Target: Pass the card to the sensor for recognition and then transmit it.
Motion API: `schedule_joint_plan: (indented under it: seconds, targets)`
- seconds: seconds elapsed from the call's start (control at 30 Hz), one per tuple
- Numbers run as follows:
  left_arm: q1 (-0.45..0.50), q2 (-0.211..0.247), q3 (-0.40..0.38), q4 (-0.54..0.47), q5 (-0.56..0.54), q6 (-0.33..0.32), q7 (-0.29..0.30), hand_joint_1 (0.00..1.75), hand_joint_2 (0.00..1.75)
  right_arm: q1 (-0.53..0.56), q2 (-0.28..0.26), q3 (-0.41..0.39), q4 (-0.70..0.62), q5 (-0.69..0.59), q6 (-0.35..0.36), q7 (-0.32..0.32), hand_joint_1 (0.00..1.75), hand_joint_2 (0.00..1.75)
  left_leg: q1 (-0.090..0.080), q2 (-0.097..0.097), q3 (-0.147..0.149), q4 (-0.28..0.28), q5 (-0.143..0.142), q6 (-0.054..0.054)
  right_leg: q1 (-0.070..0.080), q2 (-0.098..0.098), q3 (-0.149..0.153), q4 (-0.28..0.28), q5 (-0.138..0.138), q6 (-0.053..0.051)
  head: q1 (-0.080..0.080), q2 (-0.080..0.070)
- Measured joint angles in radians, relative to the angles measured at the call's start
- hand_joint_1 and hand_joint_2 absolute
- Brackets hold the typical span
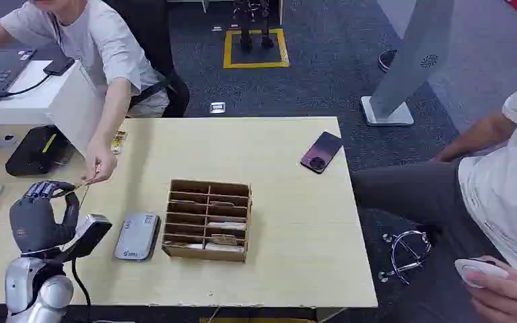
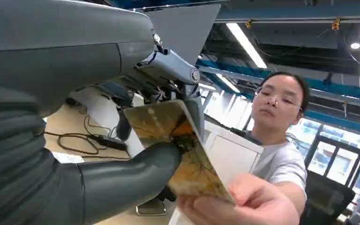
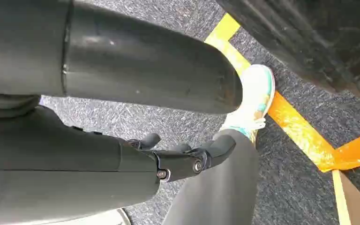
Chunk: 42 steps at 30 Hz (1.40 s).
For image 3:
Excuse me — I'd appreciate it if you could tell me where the short orange floor tape strip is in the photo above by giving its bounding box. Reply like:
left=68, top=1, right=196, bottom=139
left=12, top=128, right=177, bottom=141
left=319, top=127, right=360, bottom=173

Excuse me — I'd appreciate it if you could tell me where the person's white teal shoe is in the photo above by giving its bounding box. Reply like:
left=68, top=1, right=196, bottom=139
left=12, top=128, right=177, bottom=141
left=219, top=64, right=276, bottom=144

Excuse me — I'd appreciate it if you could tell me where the long yellow floor tape strip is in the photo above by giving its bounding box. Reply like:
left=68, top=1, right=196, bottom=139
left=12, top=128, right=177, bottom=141
left=204, top=12, right=337, bottom=173

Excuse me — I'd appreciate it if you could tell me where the person's leg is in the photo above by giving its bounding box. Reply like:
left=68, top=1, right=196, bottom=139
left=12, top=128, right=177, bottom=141
left=162, top=128, right=260, bottom=225

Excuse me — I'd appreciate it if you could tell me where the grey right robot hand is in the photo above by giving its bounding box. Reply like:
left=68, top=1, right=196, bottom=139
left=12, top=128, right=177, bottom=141
left=0, top=0, right=243, bottom=225

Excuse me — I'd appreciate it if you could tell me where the thin pale yellow tape strip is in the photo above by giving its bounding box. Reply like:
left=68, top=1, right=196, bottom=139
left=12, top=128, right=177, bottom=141
left=331, top=169, right=352, bottom=225

